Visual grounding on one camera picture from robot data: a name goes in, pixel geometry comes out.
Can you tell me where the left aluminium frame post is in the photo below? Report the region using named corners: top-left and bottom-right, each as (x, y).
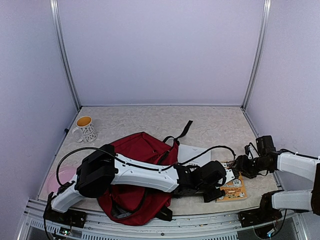
top-left (49, 0), bottom-right (82, 112)

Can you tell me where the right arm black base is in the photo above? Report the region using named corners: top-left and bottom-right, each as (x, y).
top-left (238, 190), bottom-right (282, 228)

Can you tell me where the white patterned mug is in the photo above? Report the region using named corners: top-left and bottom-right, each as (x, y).
top-left (71, 116), bottom-right (98, 143)

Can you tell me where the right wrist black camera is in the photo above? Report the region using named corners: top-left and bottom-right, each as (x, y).
top-left (244, 135), bottom-right (276, 159)

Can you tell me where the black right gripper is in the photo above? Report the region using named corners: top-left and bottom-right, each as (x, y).
top-left (230, 154), bottom-right (270, 179)

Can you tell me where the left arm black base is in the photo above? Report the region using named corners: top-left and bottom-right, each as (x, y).
top-left (43, 192), bottom-right (87, 229)

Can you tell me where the aluminium front rail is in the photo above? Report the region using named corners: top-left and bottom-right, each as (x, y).
top-left (18, 198), bottom-right (308, 240)

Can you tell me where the grey white notebook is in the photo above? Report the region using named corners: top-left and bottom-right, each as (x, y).
top-left (177, 144), bottom-right (211, 167)

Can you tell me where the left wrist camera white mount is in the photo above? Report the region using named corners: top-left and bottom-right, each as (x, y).
top-left (216, 162), bottom-right (240, 187)

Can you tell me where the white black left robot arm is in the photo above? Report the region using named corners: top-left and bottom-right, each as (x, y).
top-left (49, 145), bottom-right (227, 223)

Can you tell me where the right aluminium frame post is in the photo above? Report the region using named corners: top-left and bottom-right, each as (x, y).
top-left (241, 0), bottom-right (272, 112)

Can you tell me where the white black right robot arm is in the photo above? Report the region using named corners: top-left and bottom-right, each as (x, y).
top-left (236, 151), bottom-right (320, 222)

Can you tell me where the orange comic booklet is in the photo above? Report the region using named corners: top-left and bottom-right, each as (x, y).
top-left (215, 173), bottom-right (248, 203)

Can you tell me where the aluminium frame post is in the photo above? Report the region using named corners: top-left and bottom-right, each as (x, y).
top-left (49, 0), bottom-right (82, 112)
top-left (241, 0), bottom-right (272, 112)

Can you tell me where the red backpack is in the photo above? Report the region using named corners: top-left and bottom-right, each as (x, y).
top-left (97, 121), bottom-right (192, 226)

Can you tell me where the black left camera cable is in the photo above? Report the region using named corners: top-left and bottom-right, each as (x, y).
top-left (56, 145), bottom-right (237, 187)

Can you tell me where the pink plate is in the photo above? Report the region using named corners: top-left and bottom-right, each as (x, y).
top-left (46, 166), bottom-right (77, 194)

